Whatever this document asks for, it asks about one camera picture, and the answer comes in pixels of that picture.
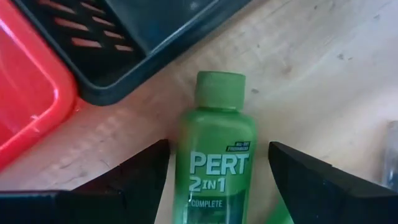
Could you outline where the red plastic basket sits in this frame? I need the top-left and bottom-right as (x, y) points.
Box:
(0, 0), (78, 171)

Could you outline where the black plastic basket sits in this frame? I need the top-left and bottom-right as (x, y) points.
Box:
(12, 0), (253, 106)

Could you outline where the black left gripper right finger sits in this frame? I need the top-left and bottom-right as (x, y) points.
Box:
(269, 141), (398, 224)

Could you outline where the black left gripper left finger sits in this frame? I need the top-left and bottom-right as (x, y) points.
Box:
(0, 139), (171, 224)

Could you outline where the green shampoo bottle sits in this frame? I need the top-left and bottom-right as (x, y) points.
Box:
(172, 70), (258, 224)

